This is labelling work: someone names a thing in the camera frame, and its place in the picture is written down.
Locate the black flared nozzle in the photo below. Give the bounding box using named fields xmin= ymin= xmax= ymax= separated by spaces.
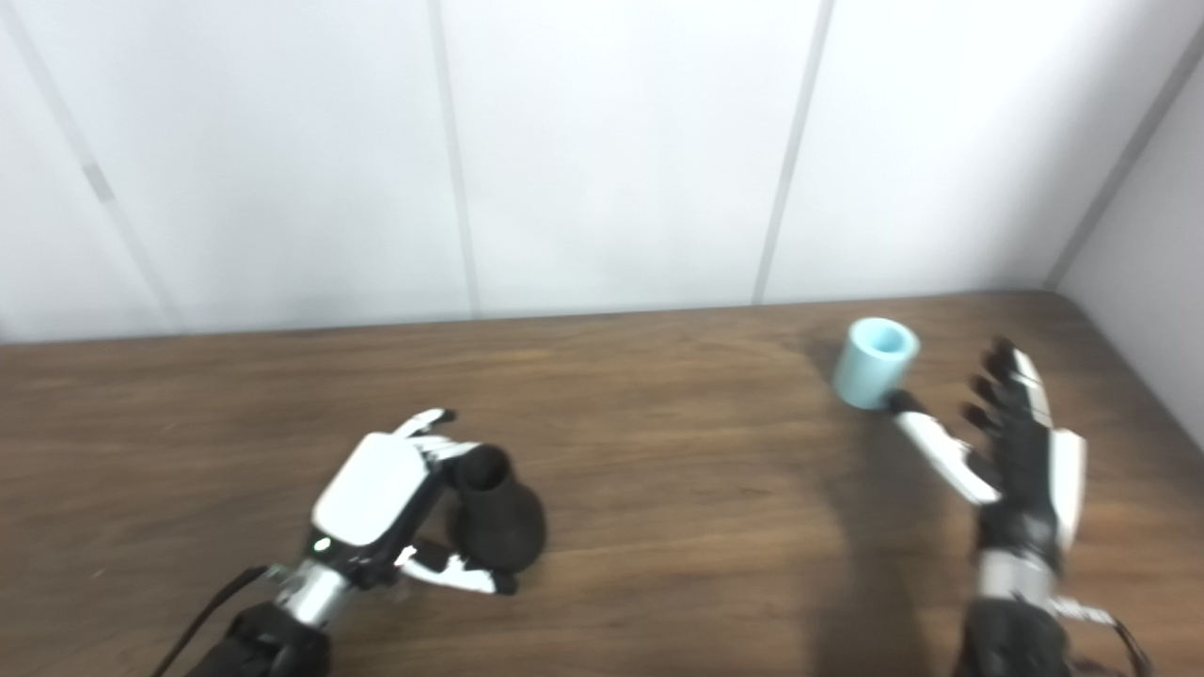
xmin=446 ymin=445 xmax=547 ymax=573

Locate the white and black left hand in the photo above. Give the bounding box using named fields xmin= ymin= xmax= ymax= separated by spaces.
xmin=310 ymin=407 xmax=520 ymax=595

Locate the white and black right hand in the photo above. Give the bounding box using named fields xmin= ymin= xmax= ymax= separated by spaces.
xmin=884 ymin=338 xmax=1089 ymax=575

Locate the light-blue short hose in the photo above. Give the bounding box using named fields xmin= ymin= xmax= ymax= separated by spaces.
xmin=832 ymin=317 xmax=921 ymax=412

